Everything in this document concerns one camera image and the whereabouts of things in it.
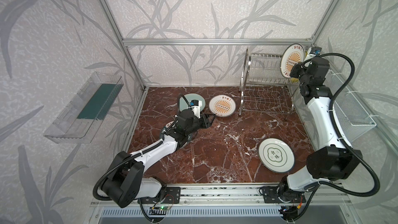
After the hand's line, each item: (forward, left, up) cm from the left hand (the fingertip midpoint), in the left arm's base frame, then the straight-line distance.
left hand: (215, 112), depth 80 cm
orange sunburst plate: (+19, -6, -21) cm, 29 cm away
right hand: (+18, -41, +21) cm, 50 cm away
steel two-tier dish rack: (+40, -41, -23) cm, 62 cm away
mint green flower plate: (+27, +18, -21) cm, 39 cm away
